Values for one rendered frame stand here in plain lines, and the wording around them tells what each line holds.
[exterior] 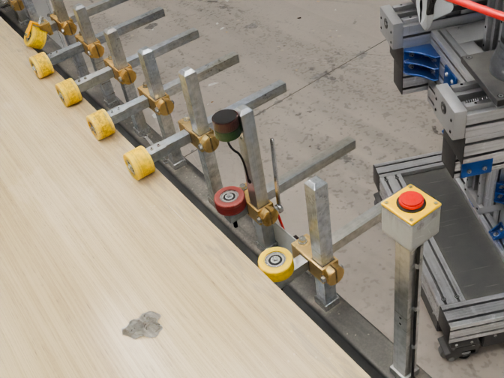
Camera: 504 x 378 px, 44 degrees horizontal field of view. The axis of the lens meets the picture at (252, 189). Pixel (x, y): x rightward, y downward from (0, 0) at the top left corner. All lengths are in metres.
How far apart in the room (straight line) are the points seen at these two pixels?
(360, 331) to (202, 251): 0.42
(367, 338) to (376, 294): 0.98
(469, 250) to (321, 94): 1.50
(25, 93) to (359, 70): 2.06
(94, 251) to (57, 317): 0.20
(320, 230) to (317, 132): 1.91
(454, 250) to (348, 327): 0.92
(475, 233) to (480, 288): 0.25
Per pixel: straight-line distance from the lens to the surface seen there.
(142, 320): 1.37
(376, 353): 1.49
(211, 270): 1.42
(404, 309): 1.25
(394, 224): 1.07
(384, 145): 3.13
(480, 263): 2.34
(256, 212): 1.58
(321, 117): 3.35
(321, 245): 1.39
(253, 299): 1.35
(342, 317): 1.55
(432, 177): 2.64
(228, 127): 1.38
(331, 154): 1.73
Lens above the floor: 1.96
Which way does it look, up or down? 41 degrees down
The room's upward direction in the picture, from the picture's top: 11 degrees counter-clockwise
